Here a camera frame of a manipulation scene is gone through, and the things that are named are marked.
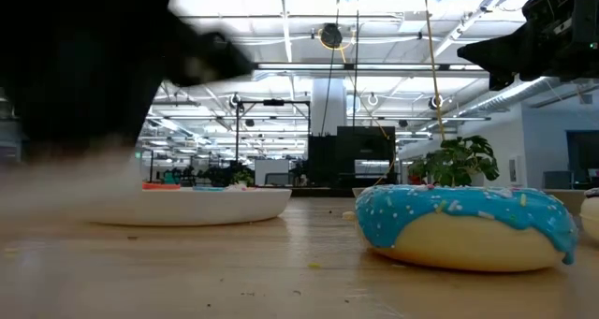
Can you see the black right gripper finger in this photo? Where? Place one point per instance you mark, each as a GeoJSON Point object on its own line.
{"type": "Point", "coordinates": [505, 52]}
{"type": "Point", "coordinates": [500, 82]}

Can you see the red iced donut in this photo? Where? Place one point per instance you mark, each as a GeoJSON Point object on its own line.
{"type": "Point", "coordinates": [161, 186]}

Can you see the blue donut with white drizzle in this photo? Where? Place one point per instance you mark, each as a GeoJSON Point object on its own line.
{"type": "Point", "coordinates": [458, 235]}

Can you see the blue donut with pink sprinkles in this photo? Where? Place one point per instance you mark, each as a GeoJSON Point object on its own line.
{"type": "Point", "coordinates": [208, 188]}

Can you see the white iced donut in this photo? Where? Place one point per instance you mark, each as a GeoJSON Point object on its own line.
{"type": "Point", "coordinates": [239, 187]}

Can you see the green potted plant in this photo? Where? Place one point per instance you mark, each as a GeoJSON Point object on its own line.
{"type": "Point", "coordinates": [458, 164]}

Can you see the long ceiling light bar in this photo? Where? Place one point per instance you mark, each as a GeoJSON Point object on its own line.
{"type": "Point", "coordinates": [374, 67]}

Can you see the cream donut with dark icing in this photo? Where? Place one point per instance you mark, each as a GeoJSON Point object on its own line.
{"type": "Point", "coordinates": [592, 216]}

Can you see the white building column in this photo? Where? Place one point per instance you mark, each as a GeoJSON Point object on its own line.
{"type": "Point", "coordinates": [327, 108]}

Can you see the black cabinet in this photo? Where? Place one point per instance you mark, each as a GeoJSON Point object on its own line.
{"type": "Point", "coordinates": [337, 155]}

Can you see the white round plate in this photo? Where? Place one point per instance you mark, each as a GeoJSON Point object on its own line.
{"type": "Point", "coordinates": [196, 209]}

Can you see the small green plant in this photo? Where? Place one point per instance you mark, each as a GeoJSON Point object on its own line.
{"type": "Point", "coordinates": [241, 176]}

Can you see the white panel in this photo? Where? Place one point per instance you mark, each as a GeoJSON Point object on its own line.
{"type": "Point", "coordinates": [271, 171]}

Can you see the silver ceiling duct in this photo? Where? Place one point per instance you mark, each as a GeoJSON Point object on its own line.
{"type": "Point", "coordinates": [510, 97]}

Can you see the black metal frame rig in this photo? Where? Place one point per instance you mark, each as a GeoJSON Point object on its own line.
{"type": "Point", "coordinates": [238, 136]}

